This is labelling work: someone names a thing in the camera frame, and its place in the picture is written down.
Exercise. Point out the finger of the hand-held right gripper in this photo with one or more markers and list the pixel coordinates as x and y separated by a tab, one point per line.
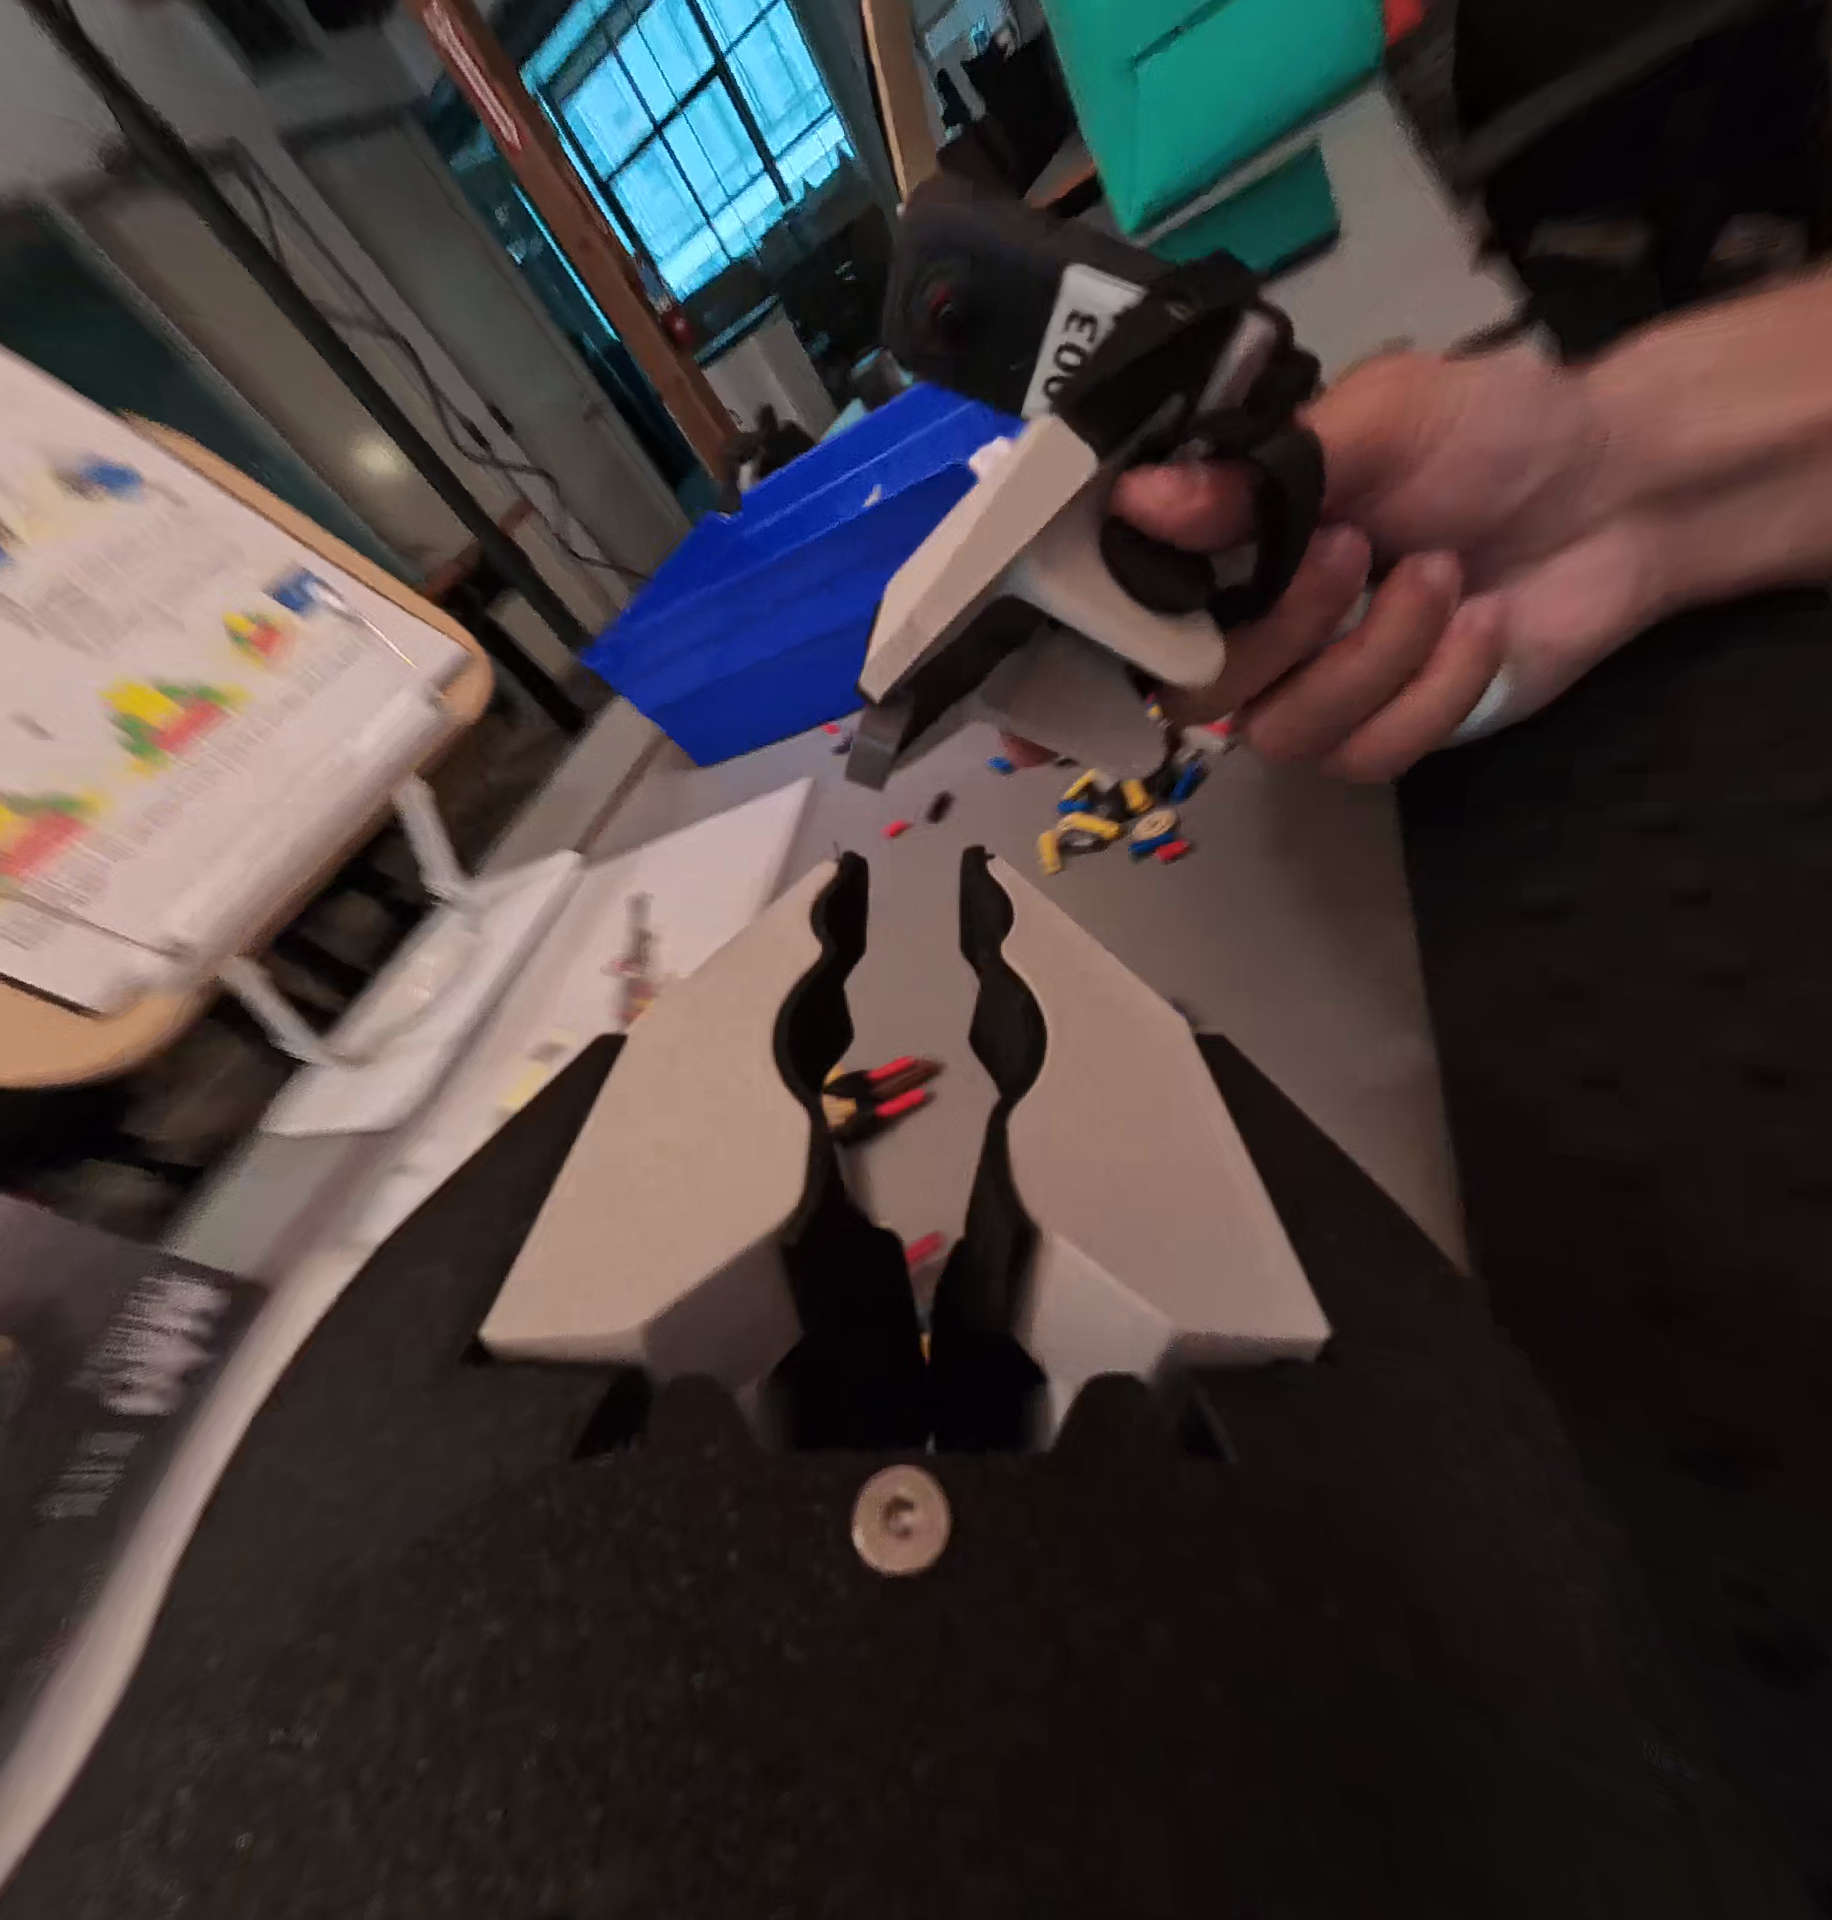
976	555
961	667

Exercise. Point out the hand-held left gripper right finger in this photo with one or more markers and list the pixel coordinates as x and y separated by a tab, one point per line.
1156	1185

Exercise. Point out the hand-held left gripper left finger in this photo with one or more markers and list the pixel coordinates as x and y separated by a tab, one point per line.
646	1185

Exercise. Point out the pile of small lego pins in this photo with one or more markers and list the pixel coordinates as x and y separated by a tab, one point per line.
1111	816

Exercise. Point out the grey lego beam assembly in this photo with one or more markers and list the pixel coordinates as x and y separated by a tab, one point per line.
885	1087

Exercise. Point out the lego instruction booklet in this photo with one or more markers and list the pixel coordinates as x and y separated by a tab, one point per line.
705	885

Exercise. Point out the person's right forearm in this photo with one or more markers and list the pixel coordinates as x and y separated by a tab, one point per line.
1756	421

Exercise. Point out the lego set box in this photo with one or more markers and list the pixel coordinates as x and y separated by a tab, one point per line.
60	1426

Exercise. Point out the person's right hand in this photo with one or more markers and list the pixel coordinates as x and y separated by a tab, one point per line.
1455	481

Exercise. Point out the blue storage bin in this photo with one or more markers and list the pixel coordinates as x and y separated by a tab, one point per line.
796	601

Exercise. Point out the teal plastic container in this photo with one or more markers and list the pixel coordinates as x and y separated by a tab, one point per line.
1215	106

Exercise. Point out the white desk stand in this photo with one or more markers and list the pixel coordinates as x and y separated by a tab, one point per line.
435	861

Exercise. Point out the black perforated panel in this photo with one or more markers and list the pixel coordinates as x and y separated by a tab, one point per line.
1650	1126

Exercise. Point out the white square base plate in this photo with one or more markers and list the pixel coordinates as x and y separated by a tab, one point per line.
435	990

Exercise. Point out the wooden post red sign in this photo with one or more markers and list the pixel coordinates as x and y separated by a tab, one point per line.
586	256

